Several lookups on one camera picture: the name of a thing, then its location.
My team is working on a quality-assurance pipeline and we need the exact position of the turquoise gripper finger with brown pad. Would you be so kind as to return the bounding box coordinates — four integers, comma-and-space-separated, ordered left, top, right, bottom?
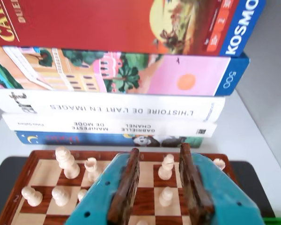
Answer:
65, 148, 141, 225
178, 142, 266, 225

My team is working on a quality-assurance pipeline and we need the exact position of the light wooden chess pawn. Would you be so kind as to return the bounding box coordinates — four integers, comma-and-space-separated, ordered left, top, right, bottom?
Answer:
77, 188, 89, 203
158, 186, 174, 207
51, 186, 71, 207
21, 186, 43, 207

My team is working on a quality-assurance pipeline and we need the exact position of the light wooden chess king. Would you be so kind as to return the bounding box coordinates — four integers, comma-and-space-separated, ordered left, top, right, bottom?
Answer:
55, 146, 81, 180

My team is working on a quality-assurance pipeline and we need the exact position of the light wooden chess bishop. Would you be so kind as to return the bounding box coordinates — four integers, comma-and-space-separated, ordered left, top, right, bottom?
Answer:
158, 153, 176, 181

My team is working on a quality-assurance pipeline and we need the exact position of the dark blue book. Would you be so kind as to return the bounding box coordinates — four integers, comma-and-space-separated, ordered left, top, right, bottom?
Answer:
15, 130, 204, 149

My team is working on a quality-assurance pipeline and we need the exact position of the green plastic container lid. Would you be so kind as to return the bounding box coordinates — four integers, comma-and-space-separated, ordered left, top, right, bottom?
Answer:
263, 217, 281, 225

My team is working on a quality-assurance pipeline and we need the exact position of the wooden chessboard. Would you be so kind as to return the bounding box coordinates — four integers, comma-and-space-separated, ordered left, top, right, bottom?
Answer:
0, 150, 241, 225

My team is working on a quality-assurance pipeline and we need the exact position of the white Gabrielle Chanel book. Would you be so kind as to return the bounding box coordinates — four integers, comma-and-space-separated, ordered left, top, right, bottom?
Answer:
1, 112, 218, 138

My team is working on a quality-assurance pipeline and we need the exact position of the pink illustrated puzzle box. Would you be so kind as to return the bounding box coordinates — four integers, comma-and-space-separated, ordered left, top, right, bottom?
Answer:
0, 45, 250, 97

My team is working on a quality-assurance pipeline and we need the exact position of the red Kosmos game box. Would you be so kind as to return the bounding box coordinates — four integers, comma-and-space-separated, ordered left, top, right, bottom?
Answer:
0, 0, 266, 57

